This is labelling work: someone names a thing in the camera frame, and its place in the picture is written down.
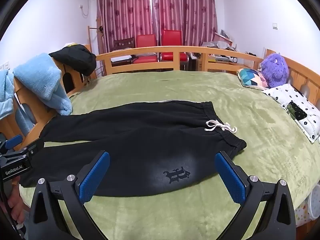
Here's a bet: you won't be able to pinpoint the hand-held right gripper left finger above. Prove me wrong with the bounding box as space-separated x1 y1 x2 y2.
26 150 110 240

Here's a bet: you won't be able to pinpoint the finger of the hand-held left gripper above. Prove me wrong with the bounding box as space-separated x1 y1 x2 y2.
22 138 45 157
0 134 23 153

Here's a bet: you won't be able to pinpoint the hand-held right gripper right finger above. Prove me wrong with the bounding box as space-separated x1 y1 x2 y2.
214 151 298 240

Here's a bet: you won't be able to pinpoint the black pants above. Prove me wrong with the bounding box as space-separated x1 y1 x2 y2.
19 100 247 197

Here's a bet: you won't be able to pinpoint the person's left hand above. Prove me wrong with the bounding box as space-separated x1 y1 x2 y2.
7 177 28 228

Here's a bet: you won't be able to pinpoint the light blue fleece robe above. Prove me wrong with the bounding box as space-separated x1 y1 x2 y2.
0 53 73 120

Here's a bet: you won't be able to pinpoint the star printed bed sheet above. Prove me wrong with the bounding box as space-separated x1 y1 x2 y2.
294 194 320 228

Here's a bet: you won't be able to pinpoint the green fleece blanket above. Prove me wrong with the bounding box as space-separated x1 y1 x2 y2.
19 70 320 240

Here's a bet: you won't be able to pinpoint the black jacket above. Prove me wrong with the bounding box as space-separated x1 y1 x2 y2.
49 44 97 77

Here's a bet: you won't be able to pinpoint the white floral pillow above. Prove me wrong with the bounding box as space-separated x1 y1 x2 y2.
262 84 320 144

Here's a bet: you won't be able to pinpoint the geometric patterned pillow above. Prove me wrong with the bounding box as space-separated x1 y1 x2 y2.
237 68 270 90

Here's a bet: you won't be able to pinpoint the purple plush toy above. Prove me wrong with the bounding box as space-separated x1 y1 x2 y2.
260 52 290 88

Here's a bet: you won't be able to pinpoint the wooden coat rack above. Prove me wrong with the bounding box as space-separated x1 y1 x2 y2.
87 17 106 53

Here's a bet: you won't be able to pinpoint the dark wooden chair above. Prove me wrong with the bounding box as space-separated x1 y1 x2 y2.
113 37 136 53

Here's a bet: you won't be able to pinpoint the grey crumpled bags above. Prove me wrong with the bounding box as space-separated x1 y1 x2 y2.
201 29 238 53

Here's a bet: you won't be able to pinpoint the red chair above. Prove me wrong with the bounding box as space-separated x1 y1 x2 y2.
132 34 159 64
160 29 189 63

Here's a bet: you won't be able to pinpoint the pink floral curtain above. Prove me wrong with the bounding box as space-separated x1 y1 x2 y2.
96 0 153 54
150 0 218 48

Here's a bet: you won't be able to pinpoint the wooden bed frame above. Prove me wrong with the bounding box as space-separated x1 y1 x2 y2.
0 44 320 145

